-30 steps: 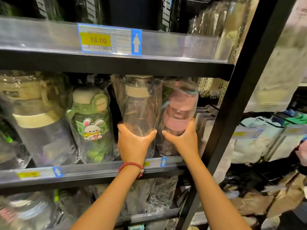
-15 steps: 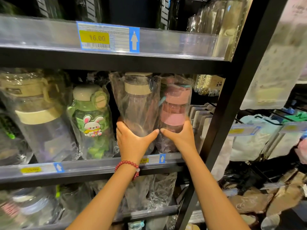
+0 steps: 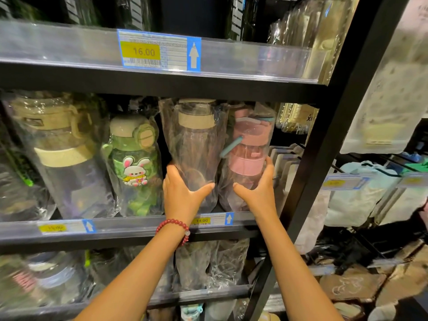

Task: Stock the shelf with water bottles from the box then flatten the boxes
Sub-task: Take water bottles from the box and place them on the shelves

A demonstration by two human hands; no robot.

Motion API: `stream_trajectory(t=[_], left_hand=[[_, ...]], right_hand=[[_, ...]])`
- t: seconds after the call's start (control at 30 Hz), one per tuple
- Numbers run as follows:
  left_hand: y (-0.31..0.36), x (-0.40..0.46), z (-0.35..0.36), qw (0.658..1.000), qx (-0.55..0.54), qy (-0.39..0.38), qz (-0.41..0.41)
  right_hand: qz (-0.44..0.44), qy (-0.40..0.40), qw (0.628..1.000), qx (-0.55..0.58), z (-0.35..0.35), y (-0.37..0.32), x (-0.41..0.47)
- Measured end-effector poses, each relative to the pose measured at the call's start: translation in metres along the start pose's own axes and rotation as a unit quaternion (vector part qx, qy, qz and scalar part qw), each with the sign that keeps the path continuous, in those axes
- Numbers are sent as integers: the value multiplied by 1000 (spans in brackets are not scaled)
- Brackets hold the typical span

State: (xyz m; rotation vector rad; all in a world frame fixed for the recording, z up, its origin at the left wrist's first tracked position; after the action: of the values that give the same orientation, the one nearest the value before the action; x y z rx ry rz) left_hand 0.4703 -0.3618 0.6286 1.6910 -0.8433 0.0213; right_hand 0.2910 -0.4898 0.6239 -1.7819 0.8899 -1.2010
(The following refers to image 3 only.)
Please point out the black hanging bags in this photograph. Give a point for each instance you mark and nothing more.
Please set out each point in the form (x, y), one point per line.
(351, 250)

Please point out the green lid bottle pink handle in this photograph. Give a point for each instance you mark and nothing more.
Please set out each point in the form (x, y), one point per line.
(16, 280)

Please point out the blue bottle cream lid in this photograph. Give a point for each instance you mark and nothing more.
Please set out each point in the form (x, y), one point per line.
(57, 277)

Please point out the brown tote bag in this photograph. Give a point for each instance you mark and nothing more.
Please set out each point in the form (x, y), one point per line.
(351, 284)
(404, 277)

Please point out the person's left forearm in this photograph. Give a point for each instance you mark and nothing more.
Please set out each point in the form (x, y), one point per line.
(133, 284)

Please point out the white oval mirror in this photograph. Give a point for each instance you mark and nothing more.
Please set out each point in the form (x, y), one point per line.
(381, 312)

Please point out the person's left hand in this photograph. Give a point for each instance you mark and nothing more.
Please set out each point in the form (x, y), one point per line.
(180, 203)

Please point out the person's right forearm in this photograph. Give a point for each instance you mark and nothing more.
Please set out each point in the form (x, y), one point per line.
(301, 284)

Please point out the row of hanging pastel pouches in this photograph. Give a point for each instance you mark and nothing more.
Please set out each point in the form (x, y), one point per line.
(351, 203)

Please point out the clear bottle blue button lid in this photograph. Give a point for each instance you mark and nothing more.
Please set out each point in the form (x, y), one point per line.
(197, 147)

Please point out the black metal store shelving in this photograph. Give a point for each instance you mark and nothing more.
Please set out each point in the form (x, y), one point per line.
(167, 83)

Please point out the white hanging cloth packs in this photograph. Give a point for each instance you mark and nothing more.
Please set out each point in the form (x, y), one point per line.
(314, 217)

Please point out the rows of shiny tan packs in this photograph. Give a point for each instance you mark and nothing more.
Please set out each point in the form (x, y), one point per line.
(321, 30)

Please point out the red round mirror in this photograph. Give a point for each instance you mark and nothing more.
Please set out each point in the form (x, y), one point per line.
(347, 310)

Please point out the green rabbit bottle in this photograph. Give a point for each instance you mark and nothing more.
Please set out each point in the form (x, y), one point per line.
(133, 170)

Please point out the person's right hand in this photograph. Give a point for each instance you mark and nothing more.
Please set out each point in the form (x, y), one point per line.
(262, 200)

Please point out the row of dark bagged bottles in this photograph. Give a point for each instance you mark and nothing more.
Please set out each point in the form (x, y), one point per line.
(237, 16)

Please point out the row of large pale pouches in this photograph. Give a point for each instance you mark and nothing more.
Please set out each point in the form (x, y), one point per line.
(394, 96)

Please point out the yellow white price label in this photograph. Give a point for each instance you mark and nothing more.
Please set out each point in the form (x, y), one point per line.
(344, 182)
(321, 270)
(414, 180)
(174, 51)
(67, 227)
(214, 219)

